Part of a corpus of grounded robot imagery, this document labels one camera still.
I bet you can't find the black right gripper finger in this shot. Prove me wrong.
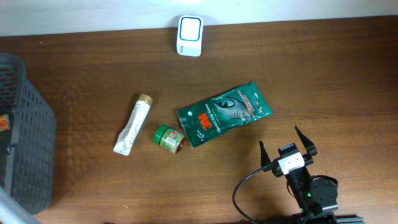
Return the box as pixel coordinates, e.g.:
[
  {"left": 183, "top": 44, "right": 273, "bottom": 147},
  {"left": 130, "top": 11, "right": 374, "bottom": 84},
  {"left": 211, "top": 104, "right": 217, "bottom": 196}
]
[
  {"left": 259, "top": 141, "right": 271, "bottom": 167},
  {"left": 294, "top": 126, "right": 315, "bottom": 148}
]

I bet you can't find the green 3M gloves packet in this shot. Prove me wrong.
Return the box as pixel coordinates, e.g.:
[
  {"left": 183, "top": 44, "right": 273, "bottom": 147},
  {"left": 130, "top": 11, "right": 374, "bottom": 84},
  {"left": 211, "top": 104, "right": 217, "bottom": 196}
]
[{"left": 177, "top": 82, "right": 272, "bottom": 148}]

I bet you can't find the green lidded jar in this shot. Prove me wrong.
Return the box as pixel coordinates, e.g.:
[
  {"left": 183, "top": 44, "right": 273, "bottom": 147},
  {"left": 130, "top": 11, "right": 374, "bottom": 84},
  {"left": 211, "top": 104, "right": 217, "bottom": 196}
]
[{"left": 154, "top": 124, "right": 186, "bottom": 154}]

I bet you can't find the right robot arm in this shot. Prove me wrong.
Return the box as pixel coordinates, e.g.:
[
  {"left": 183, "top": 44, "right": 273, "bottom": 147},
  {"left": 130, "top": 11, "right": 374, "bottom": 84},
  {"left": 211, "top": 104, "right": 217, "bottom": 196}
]
[{"left": 259, "top": 127, "right": 364, "bottom": 224}]

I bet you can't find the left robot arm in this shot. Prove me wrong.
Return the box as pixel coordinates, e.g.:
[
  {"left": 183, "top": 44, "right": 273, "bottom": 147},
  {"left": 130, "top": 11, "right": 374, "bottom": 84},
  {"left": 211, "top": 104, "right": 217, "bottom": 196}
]
[{"left": 1, "top": 189, "right": 40, "bottom": 224}]

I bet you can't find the white tube gold cap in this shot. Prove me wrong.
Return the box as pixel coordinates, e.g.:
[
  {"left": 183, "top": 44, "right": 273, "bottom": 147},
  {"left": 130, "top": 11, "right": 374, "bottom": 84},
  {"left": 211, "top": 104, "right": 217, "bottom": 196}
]
[{"left": 113, "top": 94, "right": 153, "bottom": 156}]

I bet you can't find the grey plastic basket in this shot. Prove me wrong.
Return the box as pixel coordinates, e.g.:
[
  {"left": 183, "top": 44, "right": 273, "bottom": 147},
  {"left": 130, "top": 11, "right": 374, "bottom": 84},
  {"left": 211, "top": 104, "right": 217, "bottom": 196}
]
[{"left": 1, "top": 53, "right": 57, "bottom": 215}]

